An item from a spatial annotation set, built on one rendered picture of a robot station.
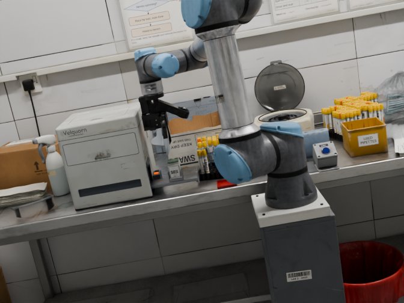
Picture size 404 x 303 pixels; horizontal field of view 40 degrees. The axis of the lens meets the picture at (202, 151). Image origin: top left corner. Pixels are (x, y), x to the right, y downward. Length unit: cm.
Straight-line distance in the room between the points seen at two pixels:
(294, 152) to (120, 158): 65
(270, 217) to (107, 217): 64
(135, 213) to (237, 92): 67
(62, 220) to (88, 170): 19
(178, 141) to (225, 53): 81
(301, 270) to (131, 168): 68
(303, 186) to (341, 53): 110
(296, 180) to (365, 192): 120
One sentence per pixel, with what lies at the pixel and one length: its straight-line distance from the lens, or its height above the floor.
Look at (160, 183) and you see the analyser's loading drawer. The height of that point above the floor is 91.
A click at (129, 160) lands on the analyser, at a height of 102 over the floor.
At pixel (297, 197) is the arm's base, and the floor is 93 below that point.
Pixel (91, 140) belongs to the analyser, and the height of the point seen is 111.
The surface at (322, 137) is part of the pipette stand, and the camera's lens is 202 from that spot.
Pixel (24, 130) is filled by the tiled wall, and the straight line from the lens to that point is 262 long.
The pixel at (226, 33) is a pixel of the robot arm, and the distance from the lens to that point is 142.
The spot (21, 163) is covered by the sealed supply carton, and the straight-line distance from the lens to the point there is 234.
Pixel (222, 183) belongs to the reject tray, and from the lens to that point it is 192.
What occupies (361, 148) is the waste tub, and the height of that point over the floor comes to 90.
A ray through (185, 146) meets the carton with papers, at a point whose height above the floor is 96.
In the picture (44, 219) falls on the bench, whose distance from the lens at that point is 199.
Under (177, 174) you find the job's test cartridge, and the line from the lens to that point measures 192.
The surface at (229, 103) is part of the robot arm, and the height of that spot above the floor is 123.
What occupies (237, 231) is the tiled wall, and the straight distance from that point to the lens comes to 267.
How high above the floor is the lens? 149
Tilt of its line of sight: 15 degrees down
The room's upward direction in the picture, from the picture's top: 11 degrees counter-clockwise
